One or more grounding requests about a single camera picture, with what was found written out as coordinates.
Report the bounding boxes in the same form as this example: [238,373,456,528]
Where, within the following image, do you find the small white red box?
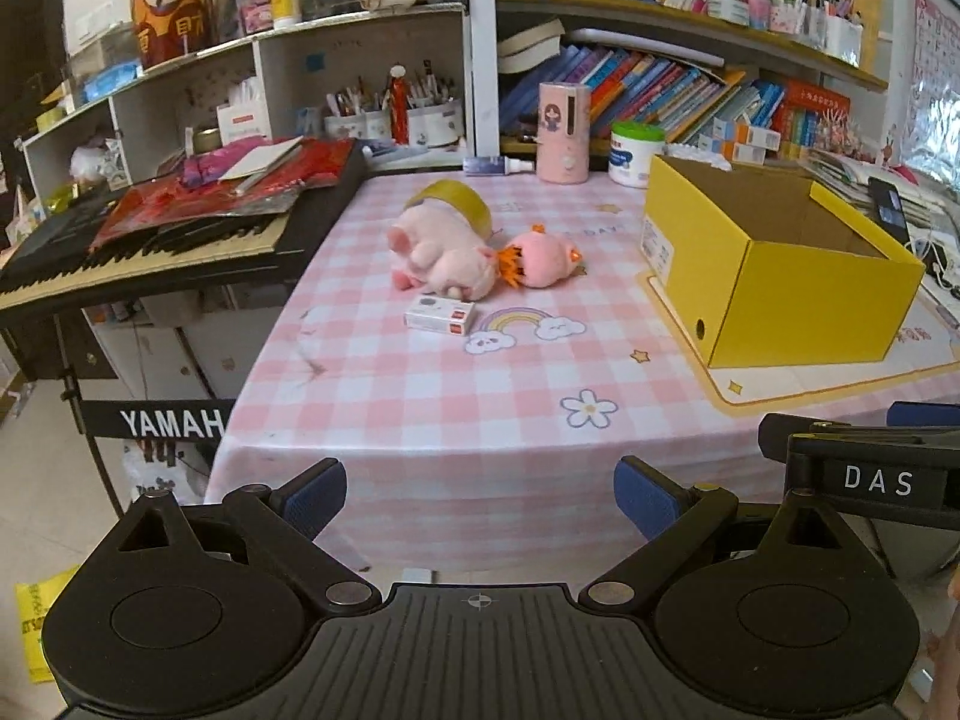
[403,294,477,336]

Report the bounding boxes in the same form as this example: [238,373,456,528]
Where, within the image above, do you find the wall poster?
[900,0,960,175]

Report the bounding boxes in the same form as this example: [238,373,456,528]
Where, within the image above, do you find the wooden bookshelf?
[493,0,893,162]

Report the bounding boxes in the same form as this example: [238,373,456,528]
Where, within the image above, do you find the row of orange white boxes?
[696,118,782,166]

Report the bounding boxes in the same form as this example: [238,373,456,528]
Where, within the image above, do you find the person's right hand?
[921,570,960,720]

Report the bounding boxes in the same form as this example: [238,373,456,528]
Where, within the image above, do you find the white brush holder cup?
[405,75,464,149]
[324,86,370,142]

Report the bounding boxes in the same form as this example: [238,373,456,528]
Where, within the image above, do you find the yellow-edged white box lid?
[636,270,960,422]

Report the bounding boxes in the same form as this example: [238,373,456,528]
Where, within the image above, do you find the gold cartoon figure box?
[130,0,215,70]

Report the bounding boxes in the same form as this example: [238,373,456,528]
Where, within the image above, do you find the red plastic bags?
[90,136,353,252]

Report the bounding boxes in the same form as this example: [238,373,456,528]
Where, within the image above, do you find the pink checked tablecloth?
[204,169,960,575]

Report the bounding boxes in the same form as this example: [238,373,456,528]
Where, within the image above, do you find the black keyboard stand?
[52,315,226,518]

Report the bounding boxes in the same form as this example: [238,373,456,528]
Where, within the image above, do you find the black electronic keyboard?
[0,139,368,331]

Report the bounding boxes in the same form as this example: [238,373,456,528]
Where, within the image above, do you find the white bag with red label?
[216,82,272,143]

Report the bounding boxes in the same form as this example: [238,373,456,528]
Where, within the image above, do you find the group of pen holders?
[750,0,865,67]

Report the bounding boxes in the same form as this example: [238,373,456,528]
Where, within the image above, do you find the white tissue pack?
[664,142,732,167]

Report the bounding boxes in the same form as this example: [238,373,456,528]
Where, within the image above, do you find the stacked white books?
[496,16,567,74]

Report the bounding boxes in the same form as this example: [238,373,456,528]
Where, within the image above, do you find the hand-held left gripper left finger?
[84,457,381,614]

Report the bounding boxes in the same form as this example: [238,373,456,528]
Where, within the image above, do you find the yellow plastic bag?
[15,562,80,683]

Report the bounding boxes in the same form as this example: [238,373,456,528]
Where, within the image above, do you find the white plastic bag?
[122,442,211,505]

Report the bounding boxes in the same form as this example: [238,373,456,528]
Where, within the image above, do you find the white shelf unit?
[22,0,500,196]

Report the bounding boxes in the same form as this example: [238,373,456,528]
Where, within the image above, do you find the red boxed book set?
[772,79,852,160]

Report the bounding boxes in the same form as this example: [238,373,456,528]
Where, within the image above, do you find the white canister with green lid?
[609,121,667,190]

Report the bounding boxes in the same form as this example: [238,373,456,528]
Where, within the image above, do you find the red tassel ornament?
[386,67,412,147]

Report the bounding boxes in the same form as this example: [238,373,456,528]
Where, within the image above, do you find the row of colourful leaning books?
[499,43,785,149]

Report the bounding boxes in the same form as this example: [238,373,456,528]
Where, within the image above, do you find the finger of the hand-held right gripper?
[887,401,960,432]
[757,412,960,466]

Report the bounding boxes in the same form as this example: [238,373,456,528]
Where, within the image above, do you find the black smartphone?
[868,176,912,230]

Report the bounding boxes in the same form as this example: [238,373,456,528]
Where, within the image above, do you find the stack of papers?
[799,148,938,233]

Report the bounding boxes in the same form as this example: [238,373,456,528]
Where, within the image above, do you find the pink plush with orange hair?
[496,223,586,290]

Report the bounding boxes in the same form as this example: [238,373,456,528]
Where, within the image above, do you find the white cabinet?
[82,296,263,402]

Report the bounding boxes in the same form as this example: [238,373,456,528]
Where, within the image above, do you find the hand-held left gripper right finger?
[579,455,891,612]

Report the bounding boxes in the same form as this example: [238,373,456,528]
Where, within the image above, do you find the yellow cardboard box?
[640,154,927,370]

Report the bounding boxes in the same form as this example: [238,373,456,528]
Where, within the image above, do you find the pale pink pig plush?
[388,204,500,297]

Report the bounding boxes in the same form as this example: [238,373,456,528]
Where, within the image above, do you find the pink cylindrical humidifier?
[536,81,593,185]

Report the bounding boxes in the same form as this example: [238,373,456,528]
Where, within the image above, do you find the yellow tape roll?
[405,180,494,237]

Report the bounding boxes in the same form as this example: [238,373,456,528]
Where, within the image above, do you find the white flat booklet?
[217,136,305,182]

